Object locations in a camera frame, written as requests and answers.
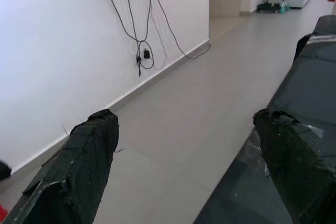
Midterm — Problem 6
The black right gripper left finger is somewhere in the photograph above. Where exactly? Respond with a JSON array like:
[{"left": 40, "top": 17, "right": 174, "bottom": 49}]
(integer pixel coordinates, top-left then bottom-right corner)
[{"left": 0, "top": 108, "right": 120, "bottom": 224}]

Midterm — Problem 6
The clear tape strip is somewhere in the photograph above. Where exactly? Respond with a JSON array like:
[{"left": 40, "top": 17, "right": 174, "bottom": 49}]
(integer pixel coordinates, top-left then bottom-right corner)
[{"left": 301, "top": 33, "right": 336, "bottom": 45}]

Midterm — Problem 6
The black tablecloth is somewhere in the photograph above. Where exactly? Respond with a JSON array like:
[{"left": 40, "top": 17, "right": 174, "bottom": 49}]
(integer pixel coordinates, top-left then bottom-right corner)
[{"left": 193, "top": 15, "right": 336, "bottom": 224}]

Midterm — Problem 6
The long black wall cable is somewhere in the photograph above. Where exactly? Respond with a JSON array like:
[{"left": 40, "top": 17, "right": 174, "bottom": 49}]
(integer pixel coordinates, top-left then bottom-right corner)
[{"left": 151, "top": 0, "right": 212, "bottom": 60}]

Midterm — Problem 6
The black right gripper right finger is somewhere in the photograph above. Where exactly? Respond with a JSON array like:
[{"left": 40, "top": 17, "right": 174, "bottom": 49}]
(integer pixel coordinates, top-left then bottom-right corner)
[{"left": 252, "top": 108, "right": 336, "bottom": 224}]

